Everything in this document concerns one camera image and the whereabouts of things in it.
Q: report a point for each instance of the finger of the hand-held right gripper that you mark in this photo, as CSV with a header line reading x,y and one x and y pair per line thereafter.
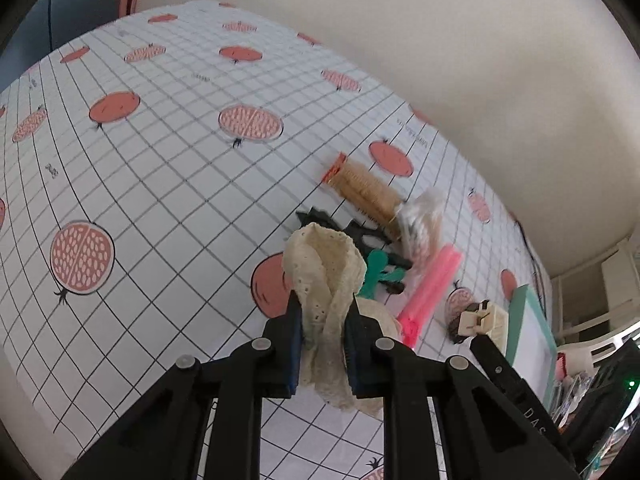
x,y
492,362

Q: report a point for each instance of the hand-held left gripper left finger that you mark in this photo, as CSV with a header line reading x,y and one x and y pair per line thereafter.
x,y
294,345

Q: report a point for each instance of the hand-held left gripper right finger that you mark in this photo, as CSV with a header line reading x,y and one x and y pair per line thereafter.
x,y
353,355

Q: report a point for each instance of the teal framed board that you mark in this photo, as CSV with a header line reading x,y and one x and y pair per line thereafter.
x,y
531,345

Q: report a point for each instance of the cream lace ribbon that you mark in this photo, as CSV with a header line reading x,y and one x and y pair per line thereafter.
x,y
325,280

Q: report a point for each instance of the green cactus cutout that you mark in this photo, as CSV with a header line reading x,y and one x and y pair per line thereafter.
x,y
379,271

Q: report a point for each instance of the pink hair roller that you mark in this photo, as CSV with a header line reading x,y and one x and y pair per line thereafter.
x,y
431,285

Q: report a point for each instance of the black cutout shapes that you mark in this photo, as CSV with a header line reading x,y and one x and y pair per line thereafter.
x,y
357,232

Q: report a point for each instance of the pile of small packets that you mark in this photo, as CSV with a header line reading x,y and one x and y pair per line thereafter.
x,y
575,385

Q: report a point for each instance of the white shelf unit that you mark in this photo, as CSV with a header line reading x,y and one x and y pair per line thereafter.
x,y
607,285

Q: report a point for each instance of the clear packet of wooden sticks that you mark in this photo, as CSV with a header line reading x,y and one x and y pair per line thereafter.
x,y
421,225

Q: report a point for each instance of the brown ribbed hair roller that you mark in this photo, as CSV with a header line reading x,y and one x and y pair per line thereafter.
x,y
365,191

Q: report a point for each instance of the grid tablecloth with fruit print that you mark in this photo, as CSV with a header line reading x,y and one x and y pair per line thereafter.
x,y
200,185

